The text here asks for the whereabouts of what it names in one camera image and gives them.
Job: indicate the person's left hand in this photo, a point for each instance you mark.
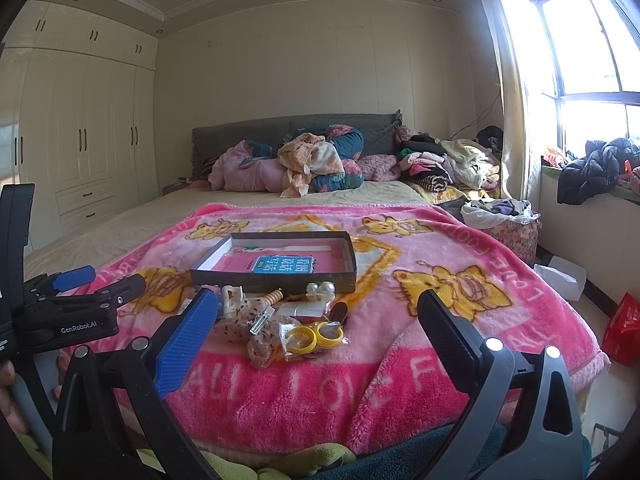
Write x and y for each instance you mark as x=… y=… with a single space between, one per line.
x=9 y=407

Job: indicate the pile of clothes on bed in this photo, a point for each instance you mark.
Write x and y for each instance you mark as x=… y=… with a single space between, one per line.
x=438 y=164

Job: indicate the red bag on floor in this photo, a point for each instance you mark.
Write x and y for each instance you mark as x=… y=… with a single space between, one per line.
x=621 y=338

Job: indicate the dark red claw clip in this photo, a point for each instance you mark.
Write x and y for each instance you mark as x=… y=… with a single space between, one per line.
x=339 y=314

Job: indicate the sheer dotted bow hair clip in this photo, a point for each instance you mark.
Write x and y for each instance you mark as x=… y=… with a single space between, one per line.
x=259 y=327

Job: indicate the white box on floor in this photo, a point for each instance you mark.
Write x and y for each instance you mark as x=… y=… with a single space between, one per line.
x=565 y=277

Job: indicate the beige bed sheet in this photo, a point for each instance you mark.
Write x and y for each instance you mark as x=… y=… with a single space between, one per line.
x=103 y=241

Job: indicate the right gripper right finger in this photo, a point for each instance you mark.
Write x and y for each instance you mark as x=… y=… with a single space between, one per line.
x=456 y=342

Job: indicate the white card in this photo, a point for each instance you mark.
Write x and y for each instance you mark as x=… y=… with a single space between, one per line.
x=303 y=310

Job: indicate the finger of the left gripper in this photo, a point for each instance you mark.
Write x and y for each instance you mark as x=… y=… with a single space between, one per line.
x=64 y=281
x=112 y=297

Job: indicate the orange floral cloth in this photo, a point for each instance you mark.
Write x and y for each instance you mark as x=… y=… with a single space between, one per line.
x=304 y=158

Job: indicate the shallow dark cardboard box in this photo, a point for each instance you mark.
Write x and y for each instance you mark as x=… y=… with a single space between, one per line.
x=343 y=278

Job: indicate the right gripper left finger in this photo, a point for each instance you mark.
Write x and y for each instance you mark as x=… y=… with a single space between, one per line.
x=179 y=339

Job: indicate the mauve fuzzy pillow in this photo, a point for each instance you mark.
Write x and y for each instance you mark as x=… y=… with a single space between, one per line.
x=379 y=167

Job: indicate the cream claw hair clip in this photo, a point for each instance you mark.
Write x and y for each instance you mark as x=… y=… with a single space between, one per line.
x=232 y=298

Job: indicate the pink pillow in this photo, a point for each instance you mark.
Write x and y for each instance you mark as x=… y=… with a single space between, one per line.
x=239 y=170

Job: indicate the dark blue floral quilt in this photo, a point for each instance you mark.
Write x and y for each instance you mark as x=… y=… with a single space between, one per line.
x=349 y=144

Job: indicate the cream curtain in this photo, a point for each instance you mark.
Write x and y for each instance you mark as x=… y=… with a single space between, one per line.
x=527 y=80

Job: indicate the floral laundry basket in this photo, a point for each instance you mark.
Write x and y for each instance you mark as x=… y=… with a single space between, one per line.
x=512 y=222

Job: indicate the cream built-in wardrobe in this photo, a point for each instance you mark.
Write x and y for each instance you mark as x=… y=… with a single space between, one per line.
x=77 y=117

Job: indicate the yellow rings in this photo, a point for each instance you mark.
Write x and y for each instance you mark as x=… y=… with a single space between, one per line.
x=312 y=339

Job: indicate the pearl hair clip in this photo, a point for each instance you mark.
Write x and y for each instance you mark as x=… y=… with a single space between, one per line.
x=321 y=292

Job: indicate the black jacket on windowsill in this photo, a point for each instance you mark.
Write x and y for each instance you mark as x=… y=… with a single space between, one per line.
x=598 y=172

